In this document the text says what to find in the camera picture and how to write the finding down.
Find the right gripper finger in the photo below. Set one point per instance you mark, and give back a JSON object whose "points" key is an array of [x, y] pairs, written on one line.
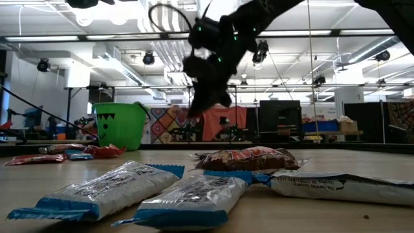
{"points": [[195, 105], [207, 103]]}

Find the silver blue candy bar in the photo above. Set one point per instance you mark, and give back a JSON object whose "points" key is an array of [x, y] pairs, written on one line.
{"points": [[106, 191], [194, 200], [339, 191], [79, 157]]}

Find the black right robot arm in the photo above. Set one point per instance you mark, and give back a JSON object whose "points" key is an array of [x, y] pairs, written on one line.
{"points": [[258, 13]]}

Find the black background robot arm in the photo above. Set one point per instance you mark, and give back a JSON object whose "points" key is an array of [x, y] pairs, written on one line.
{"points": [[236, 131], [186, 131]]}

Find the red candy packet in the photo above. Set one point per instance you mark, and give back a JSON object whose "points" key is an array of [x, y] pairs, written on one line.
{"points": [[105, 151], [35, 159]]}

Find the orange hanging cloth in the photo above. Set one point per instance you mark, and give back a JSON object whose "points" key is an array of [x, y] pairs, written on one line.
{"points": [[210, 123]]}

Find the person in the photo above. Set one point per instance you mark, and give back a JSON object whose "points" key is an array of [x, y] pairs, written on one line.
{"points": [[223, 122]]}

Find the colourful patchwork quilt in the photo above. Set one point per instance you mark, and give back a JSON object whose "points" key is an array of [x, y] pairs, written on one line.
{"points": [[161, 126]]}

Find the black overhead light beam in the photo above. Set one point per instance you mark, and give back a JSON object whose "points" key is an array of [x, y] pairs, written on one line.
{"points": [[84, 37]]}

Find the black monitor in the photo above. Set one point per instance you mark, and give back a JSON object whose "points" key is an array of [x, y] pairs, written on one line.
{"points": [[279, 113]]}

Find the green plastic monster bucket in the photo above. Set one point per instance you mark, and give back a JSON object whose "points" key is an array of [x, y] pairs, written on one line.
{"points": [[123, 129]]}

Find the blue storage bin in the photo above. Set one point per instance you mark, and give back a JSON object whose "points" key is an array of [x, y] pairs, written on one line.
{"points": [[323, 126]]}

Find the thin black diagonal rod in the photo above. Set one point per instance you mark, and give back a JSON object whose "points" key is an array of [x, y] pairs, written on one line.
{"points": [[48, 111]]}

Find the brown cardboard box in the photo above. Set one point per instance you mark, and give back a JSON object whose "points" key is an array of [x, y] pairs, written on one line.
{"points": [[348, 126]]}

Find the black partition panel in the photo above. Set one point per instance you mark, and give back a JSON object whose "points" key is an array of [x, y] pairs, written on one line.
{"points": [[365, 123]]}

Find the wood-pattern partition panel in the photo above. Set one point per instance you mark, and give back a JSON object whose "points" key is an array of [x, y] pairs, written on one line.
{"points": [[402, 116]]}

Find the black ceiling-hung camera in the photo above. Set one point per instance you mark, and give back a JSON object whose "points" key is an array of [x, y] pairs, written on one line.
{"points": [[148, 59], [320, 80], [383, 55], [43, 64], [262, 53]]}

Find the black background rig frame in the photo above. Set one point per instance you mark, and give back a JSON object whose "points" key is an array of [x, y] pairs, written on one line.
{"points": [[68, 106]]}

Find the black aluminium table frame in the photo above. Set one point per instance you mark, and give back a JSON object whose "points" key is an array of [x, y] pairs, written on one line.
{"points": [[317, 146]]}

